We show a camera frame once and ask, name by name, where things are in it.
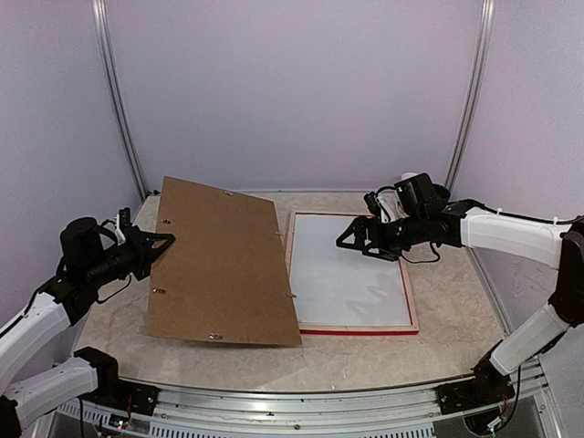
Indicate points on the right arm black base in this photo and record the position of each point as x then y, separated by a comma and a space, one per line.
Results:
487, 386

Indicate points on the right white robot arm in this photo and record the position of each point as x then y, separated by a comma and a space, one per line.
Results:
467, 223

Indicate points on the light blue mug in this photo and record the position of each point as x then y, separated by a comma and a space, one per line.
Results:
408, 175

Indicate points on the aluminium front rail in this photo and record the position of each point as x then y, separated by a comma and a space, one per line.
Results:
402, 411

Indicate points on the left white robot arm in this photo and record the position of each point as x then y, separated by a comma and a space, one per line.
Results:
57, 305

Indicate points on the dark green mug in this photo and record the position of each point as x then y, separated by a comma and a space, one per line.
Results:
442, 192

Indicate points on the red black photo print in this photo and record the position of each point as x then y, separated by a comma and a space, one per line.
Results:
347, 278

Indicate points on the aluminium corner post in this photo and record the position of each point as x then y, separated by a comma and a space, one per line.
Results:
473, 92
101, 21

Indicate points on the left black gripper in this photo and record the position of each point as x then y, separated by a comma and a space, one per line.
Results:
140, 243

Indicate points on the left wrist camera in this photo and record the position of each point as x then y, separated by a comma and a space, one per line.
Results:
121, 223

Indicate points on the right aluminium corner post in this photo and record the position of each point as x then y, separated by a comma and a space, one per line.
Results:
473, 92

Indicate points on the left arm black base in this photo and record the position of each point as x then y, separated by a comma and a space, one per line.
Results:
114, 392

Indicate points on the left aluminium corner post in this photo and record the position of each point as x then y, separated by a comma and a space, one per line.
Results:
101, 21

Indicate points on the wooden red picture frame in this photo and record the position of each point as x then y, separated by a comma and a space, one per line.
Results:
410, 310

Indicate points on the brown backing board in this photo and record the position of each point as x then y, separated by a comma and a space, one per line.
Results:
224, 279

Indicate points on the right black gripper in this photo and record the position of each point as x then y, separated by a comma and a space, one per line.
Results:
363, 224

